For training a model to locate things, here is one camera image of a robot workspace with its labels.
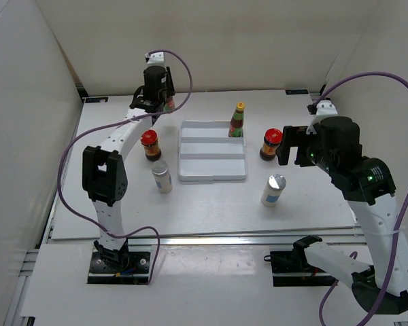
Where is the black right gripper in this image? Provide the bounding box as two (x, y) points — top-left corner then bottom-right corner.
(275, 126), (337, 175)

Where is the tall sauce bottle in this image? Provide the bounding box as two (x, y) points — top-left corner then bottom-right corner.
(228, 102), (245, 137)
(163, 96), (175, 112)

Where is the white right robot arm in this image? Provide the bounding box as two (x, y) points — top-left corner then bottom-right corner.
(277, 116), (408, 315)

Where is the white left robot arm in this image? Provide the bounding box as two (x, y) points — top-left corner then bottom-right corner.
(82, 66), (175, 272)

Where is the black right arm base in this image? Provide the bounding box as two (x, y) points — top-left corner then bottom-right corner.
(263, 251), (336, 287)

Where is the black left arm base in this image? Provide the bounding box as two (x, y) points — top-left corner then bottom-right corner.
(86, 248), (152, 285)

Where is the right red-lid sauce jar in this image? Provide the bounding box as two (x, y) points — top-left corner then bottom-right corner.
(260, 128), (283, 161)

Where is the red-lid sauce jar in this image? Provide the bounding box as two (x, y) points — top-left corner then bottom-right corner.
(140, 130), (162, 162)
(260, 128), (283, 161)

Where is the right white shaker bottle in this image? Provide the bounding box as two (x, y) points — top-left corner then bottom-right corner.
(260, 174), (286, 206)

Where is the white shaker bottle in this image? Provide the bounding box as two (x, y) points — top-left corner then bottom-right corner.
(152, 160), (173, 194)
(260, 174), (286, 206)

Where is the left red-lid sauce jar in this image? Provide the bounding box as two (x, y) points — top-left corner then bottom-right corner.
(140, 130), (162, 162)

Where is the white tiered organizer tray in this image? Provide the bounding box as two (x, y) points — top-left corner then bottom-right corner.
(178, 120), (248, 182)

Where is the left white shaker bottle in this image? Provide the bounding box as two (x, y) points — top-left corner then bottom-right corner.
(152, 160), (173, 194)

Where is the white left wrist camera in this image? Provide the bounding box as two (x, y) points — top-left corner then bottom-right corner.
(145, 52), (165, 68)

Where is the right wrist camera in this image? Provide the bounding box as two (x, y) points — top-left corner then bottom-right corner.
(306, 100), (338, 134)

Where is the aluminium right rail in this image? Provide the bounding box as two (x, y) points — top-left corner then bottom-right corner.
(309, 92), (330, 105)

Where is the aluminium rail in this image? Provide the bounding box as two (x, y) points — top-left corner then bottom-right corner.
(309, 92), (330, 105)
(40, 228), (361, 249)

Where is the right black corner bracket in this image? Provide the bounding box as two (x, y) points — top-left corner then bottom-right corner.
(285, 89), (309, 95)

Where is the black corner bracket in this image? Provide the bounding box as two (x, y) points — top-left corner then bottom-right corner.
(285, 89), (309, 95)
(84, 96), (108, 103)

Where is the left black corner bracket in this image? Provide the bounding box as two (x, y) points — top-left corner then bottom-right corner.
(84, 96), (108, 103)

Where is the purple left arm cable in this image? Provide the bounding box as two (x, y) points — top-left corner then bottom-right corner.
(56, 49), (193, 285)

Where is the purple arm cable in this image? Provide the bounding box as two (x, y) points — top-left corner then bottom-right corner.
(311, 71), (408, 326)
(56, 49), (193, 285)

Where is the aluminium front rail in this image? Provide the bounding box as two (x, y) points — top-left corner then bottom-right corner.
(40, 228), (361, 249)

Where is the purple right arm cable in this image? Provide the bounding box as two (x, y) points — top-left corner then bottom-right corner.
(311, 71), (408, 326)

